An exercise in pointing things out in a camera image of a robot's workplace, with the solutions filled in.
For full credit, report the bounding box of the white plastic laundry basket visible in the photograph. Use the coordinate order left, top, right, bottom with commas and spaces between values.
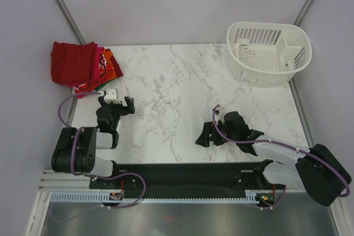
226, 22, 312, 88

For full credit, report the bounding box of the dark red t-shirt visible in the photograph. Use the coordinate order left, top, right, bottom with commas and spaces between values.
51, 41, 98, 87

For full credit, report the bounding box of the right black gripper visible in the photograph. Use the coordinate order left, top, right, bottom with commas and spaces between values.
195, 119, 238, 148

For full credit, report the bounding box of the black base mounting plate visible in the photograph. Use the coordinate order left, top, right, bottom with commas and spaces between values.
90, 161, 284, 198

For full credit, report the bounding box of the white slotted cable duct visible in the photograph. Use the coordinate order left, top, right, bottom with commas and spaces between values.
50, 191, 259, 204

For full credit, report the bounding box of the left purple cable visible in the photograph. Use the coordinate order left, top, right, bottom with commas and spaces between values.
58, 90, 107, 177

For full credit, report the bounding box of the green folded shirt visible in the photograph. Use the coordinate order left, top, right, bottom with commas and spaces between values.
95, 81, 110, 91

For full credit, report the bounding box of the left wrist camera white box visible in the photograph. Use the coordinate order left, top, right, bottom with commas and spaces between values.
103, 88, 119, 104

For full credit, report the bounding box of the orange red printed folded shirt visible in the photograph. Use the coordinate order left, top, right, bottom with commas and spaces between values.
73, 48, 123, 93

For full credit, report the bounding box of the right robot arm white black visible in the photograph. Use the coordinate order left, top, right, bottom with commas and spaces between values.
195, 108, 352, 207

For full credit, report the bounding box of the aluminium rail frame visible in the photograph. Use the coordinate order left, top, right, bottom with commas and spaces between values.
39, 170, 90, 191

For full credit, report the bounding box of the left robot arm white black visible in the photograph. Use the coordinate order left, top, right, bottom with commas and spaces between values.
51, 96, 135, 188

